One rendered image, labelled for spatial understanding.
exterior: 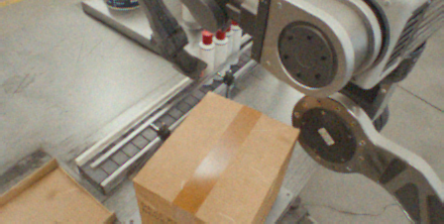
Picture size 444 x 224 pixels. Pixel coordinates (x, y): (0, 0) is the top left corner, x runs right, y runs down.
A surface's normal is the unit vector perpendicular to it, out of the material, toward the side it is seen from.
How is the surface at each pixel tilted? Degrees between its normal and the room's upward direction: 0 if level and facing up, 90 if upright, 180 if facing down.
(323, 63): 90
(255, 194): 0
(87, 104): 0
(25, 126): 0
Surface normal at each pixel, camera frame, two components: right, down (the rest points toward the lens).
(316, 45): -0.73, 0.46
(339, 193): 0.06, -0.70
